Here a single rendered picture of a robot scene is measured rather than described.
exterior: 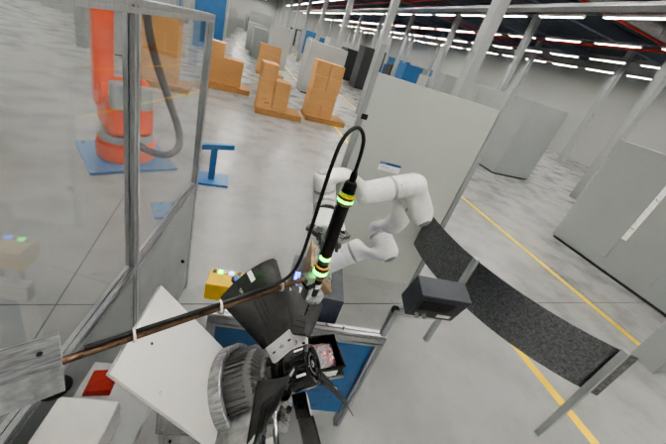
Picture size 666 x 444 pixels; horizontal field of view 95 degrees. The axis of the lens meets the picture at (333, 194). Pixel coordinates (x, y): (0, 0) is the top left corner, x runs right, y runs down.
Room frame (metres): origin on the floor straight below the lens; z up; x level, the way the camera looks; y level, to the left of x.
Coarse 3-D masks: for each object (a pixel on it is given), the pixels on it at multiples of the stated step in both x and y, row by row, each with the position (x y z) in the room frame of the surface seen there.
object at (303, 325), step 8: (296, 288) 0.95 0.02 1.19; (288, 296) 0.89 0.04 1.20; (296, 296) 0.91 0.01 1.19; (288, 304) 0.86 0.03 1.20; (296, 304) 0.87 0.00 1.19; (304, 304) 0.89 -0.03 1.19; (312, 304) 0.92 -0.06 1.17; (320, 304) 0.95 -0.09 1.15; (296, 312) 0.84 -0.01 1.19; (304, 312) 0.85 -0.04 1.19; (312, 312) 0.88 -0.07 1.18; (296, 320) 0.80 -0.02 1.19; (304, 320) 0.82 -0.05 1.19; (312, 320) 0.84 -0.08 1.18; (296, 328) 0.77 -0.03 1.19; (304, 328) 0.78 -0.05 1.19; (312, 328) 0.80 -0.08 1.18
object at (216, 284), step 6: (222, 270) 1.05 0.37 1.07; (210, 276) 0.99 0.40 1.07; (216, 276) 1.00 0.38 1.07; (222, 276) 1.01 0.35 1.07; (228, 276) 1.02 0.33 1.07; (234, 276) 1.03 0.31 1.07; (210, 282) 0.95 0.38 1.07; (216, 282) 0.96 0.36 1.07; (222, 282) 0.97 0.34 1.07; (228, 282) 0.98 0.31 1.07; (210, 288) 0.95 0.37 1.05; (216, 288) 0.95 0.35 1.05; (222, 288) 0.96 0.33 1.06; (204, 294) 0.94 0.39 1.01; (210, 294) 0.95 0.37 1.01; (216, 294) 0.95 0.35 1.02
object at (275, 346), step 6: (288, 330) 0.67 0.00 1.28; (282, 336) 0.66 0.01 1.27; (288, 336) 0.67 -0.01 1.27; (276, 342) 0.64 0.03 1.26; (282, 342) 0.65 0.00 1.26; (288, 342) 0.66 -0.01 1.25; (294, 342) 0.67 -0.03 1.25; (270, 348) 0.62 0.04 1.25; (276, 348) 0.63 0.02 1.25; (282, 348) 0.64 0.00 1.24; (288, 348) 0.65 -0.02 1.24; (270, 354) 0.61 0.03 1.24; (276, 354) 0.62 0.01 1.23; (282, 354) 0.63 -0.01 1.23; (276, 360) 0.61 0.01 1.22
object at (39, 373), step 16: (48, 336) 0.31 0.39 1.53; (0, 352) 0.26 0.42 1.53; (16, 352) 0.27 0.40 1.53; (32, 352) 0.28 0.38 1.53; (48, 352) 0.28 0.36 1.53; (0, 368) 0.24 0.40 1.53; (16, 368) 0.25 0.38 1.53; (32, 368) 0.26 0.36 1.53; (48, 368) 0.26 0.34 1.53; (0, 384) 0.23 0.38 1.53; (16, 384) 0.24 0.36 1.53; (32, 384) 0.25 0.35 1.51; (48, 384) 0.26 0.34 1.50; (64, 384) 0.28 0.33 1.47; (0, 400) 0.22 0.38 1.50; (16, 400) 0.23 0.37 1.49; (32, 400) 0.24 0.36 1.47
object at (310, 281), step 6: (306, 276) 0.68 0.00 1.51; (306, 282) 0.67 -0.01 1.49; (312, 282) 0.68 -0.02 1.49; (306, 288) 0.67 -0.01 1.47; (312, 288) 0.69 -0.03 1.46; (306, 294) 0.68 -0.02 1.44; (318, 294) 0.72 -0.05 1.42; (306, 300) 0.69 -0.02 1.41; (312, 300) 0.69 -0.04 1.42; (318, 300) 0.70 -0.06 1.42
